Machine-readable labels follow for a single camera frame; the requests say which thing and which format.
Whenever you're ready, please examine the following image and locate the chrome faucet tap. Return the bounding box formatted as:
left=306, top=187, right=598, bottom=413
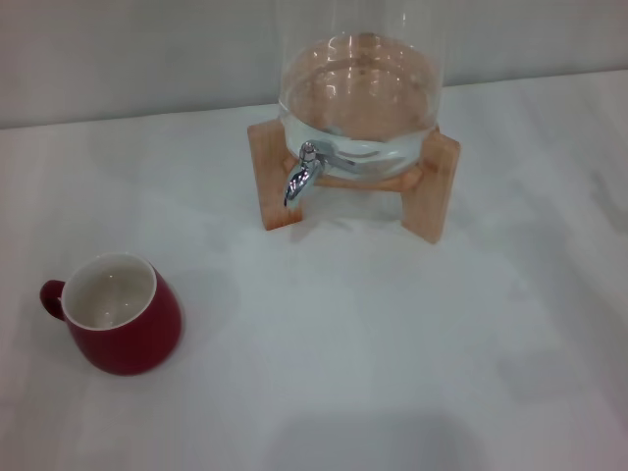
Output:
left=283, top=139, right=360, bottom=208

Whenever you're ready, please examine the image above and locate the red ceramic cup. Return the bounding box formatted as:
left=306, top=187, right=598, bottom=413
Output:
left=39, top=251, right=183, bottom=377

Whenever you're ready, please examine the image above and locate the wooden dispenser stand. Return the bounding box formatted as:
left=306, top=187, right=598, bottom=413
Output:
left=246, top=121, right=461, bottom=245

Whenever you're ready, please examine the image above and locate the clear glass dispenser jar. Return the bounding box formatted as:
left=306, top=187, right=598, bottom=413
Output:
left=272, top=0, right=445, bottom=176

